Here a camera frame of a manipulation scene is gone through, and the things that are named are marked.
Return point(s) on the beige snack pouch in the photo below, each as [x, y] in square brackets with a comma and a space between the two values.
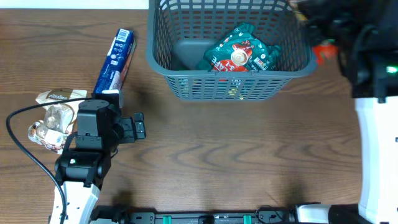
[61, 107]

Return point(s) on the blue rectangular carton box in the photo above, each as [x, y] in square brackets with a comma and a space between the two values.
[117, 62]

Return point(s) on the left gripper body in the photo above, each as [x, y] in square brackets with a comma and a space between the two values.
[130, 133]

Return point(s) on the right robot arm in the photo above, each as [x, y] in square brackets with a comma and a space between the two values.
[363, 36]

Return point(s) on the orange pasta packet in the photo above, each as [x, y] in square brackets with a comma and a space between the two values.
[324, 50]

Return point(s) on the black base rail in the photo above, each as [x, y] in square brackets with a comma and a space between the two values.
[263, 215]

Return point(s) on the green Nescafe coffee bag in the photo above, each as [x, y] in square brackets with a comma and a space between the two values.
[240, 51]

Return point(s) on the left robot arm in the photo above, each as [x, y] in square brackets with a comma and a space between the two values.
[86, 158]

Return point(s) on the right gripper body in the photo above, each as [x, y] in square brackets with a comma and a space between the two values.
[333, 25]

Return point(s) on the grey plastic basket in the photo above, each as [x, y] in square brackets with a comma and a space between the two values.
[180, 31]

